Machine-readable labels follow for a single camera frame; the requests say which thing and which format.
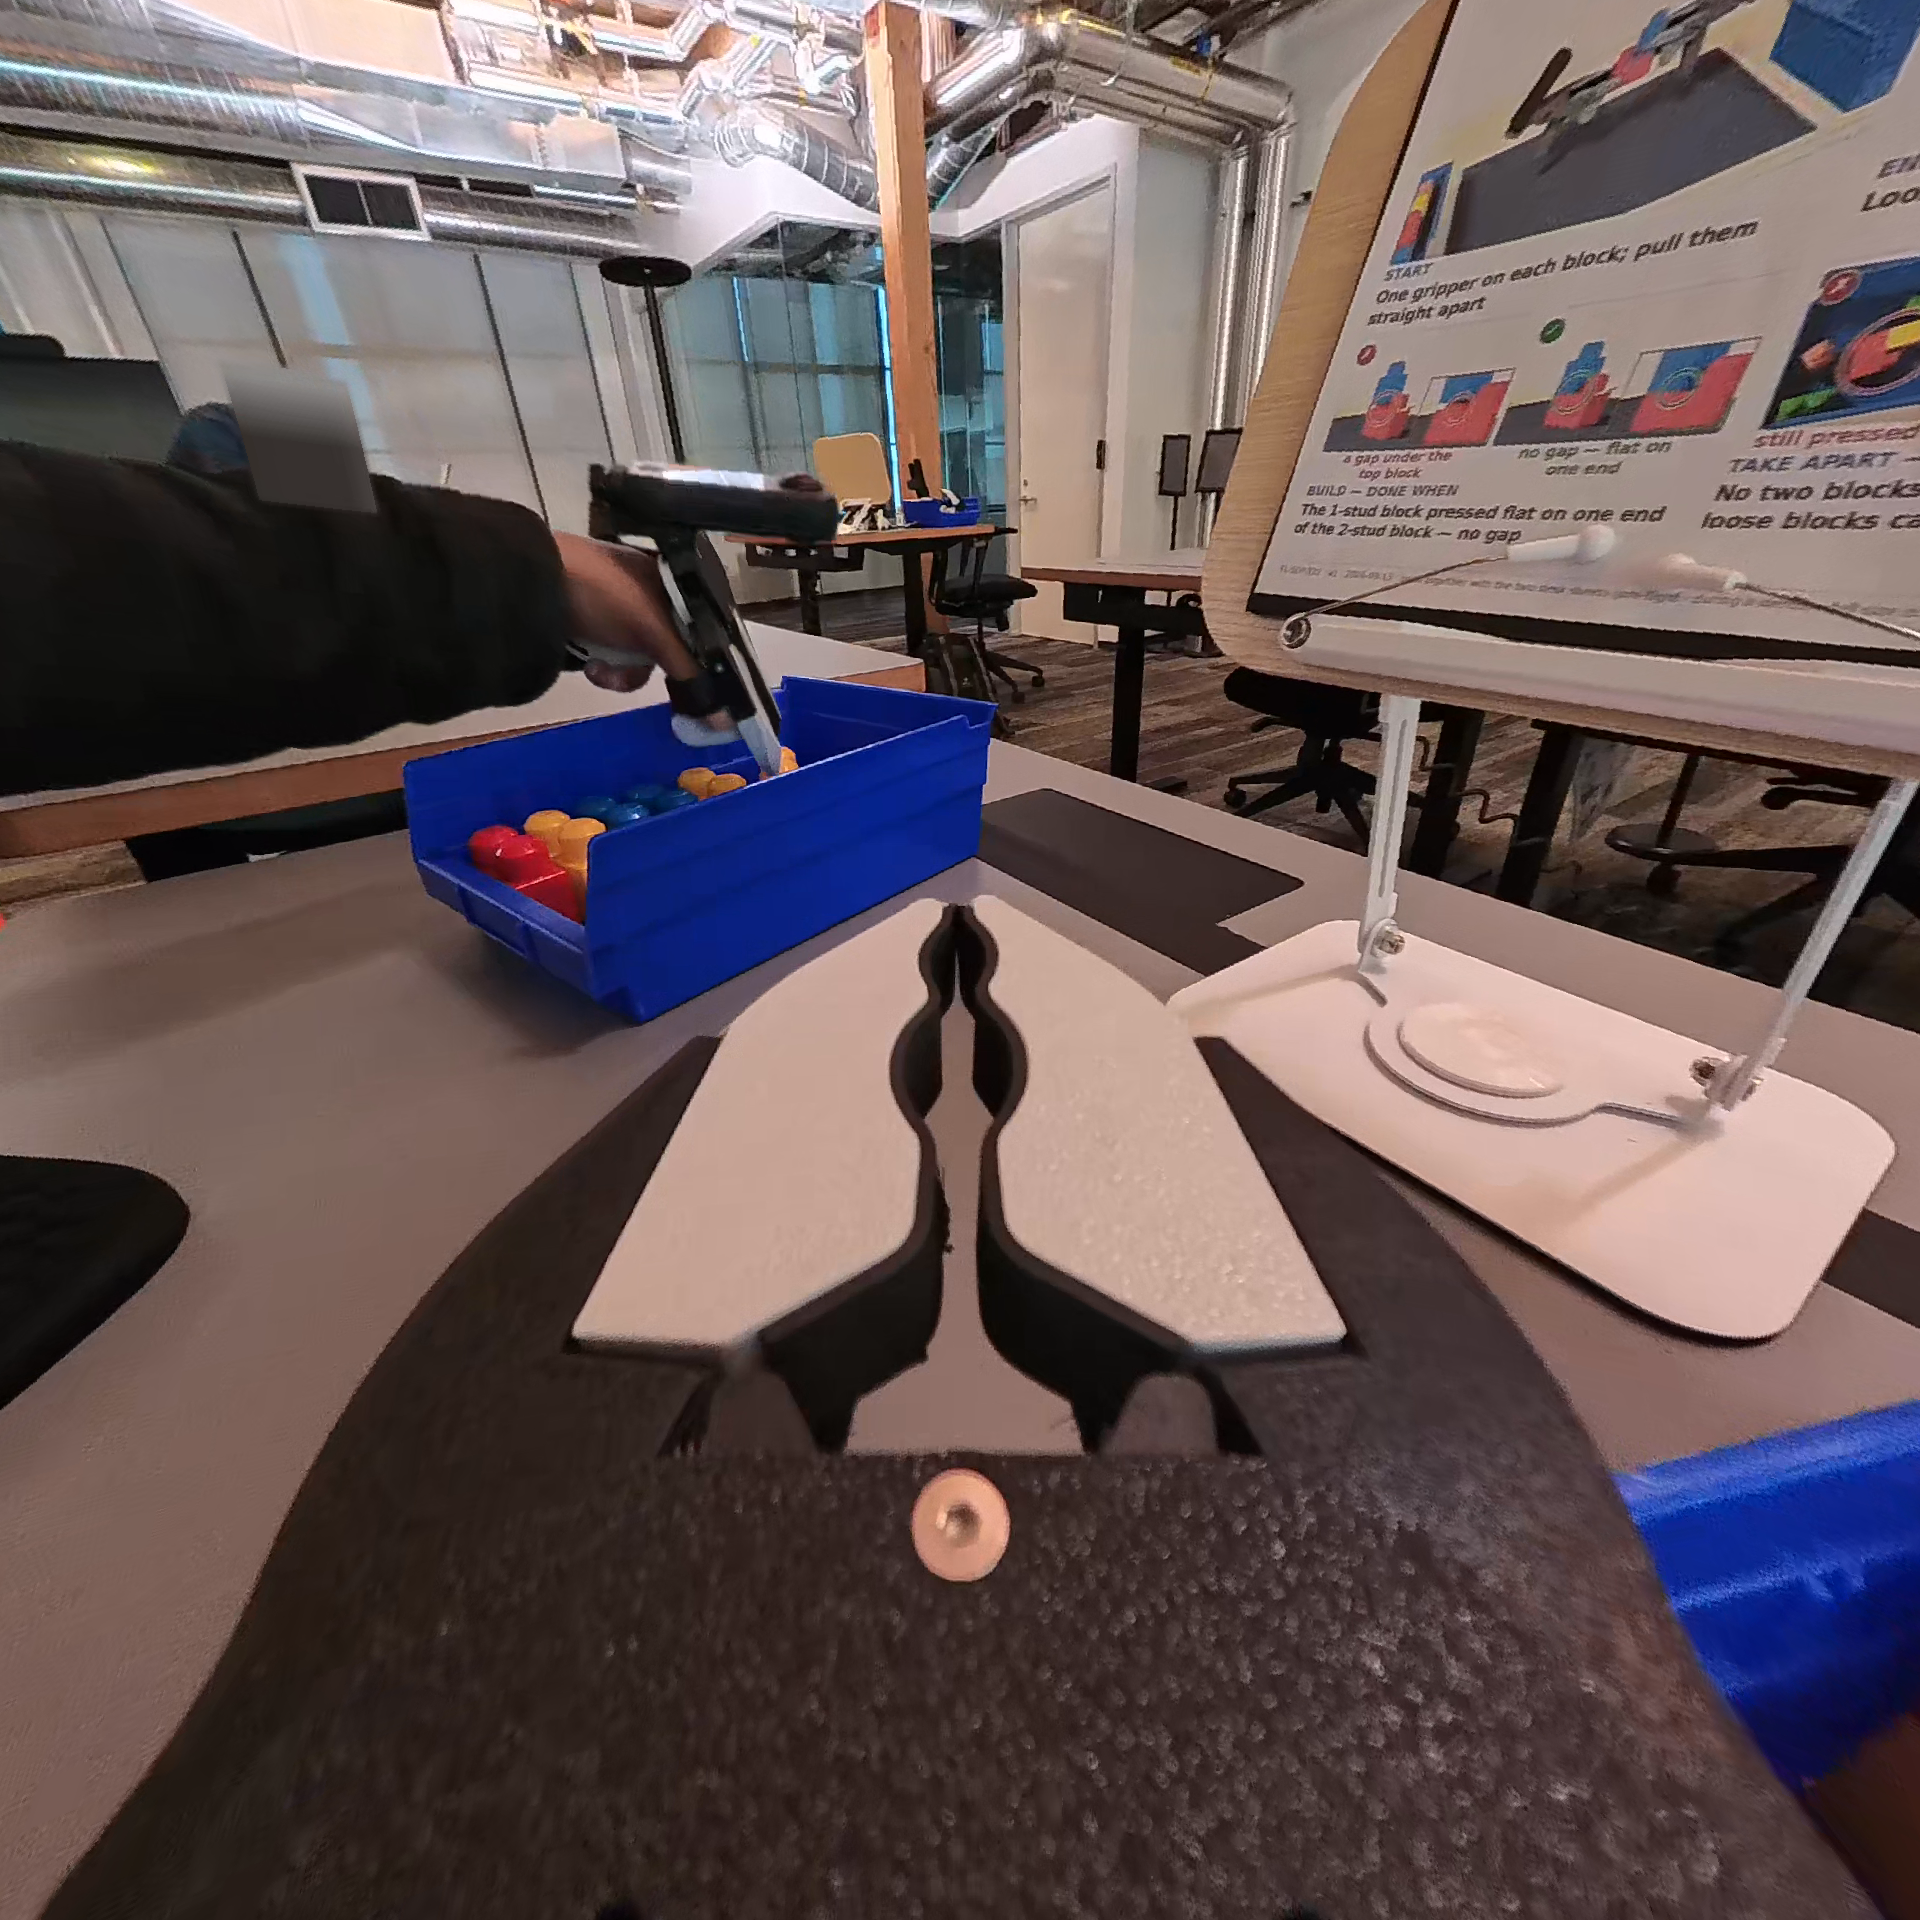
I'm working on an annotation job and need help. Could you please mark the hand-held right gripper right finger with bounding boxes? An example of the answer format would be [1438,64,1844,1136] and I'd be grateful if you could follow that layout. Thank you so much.
[958,898,1355,1360]

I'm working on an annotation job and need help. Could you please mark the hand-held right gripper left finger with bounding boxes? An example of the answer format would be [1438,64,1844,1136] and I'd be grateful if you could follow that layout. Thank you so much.
[571,898,969,1352]

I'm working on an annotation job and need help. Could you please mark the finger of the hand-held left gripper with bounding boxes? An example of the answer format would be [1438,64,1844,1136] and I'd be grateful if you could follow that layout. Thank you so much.
[698,593,795,785]

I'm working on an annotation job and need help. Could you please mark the pile of yellow mega blocks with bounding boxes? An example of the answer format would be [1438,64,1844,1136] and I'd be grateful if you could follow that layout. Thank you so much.
[526,749,799,889]

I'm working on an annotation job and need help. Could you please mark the person's left forearm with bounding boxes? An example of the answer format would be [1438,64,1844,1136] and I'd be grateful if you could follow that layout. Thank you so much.
[0,439,576,798]

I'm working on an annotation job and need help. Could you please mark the red mega block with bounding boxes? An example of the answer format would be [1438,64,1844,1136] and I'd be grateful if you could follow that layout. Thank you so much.
[468,823,584,923]

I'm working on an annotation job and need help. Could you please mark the person's left hand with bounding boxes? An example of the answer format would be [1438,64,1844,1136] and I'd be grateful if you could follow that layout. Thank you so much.
[559,530,700,696]

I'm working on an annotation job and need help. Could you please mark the grey top table wooden edge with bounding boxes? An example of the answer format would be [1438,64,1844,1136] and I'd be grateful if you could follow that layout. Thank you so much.
[0,621,923,856]

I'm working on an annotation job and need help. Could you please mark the wooden document stand white base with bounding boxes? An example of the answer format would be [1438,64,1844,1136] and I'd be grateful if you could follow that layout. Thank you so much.
[812,430,893,534]
[1173,0,1920,1347]

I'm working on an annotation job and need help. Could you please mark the wooden top office desk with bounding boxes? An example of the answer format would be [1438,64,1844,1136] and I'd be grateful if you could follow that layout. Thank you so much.
[1022,563,1207,785]
[729,518,997,636]

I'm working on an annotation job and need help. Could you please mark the black floor lamp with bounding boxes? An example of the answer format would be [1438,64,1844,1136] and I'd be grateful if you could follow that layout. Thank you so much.
[600,253,698,465]

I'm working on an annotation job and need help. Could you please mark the black office chair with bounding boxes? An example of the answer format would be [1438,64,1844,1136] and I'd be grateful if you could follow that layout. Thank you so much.
[1601,749,1920,962]
[934,530,1046,700]
[1224,665,1382,820]

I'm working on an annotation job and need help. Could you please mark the white door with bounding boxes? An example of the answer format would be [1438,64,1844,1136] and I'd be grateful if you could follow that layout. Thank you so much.
[1008,179,1119,570]

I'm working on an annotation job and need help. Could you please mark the dark standing board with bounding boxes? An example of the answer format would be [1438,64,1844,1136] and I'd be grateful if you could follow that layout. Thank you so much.
[0,335,187,465]

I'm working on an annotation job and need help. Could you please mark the black chair armrest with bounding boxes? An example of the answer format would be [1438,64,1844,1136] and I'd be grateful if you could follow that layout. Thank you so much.
[0,1157,195,1409]

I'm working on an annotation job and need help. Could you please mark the printed instruction sheet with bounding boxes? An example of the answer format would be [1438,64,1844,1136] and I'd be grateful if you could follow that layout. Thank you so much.
[1252,0,1920,653]

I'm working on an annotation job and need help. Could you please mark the silver ventilation duct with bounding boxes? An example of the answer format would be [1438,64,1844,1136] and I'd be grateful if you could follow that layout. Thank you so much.
[0,0,1294,250]

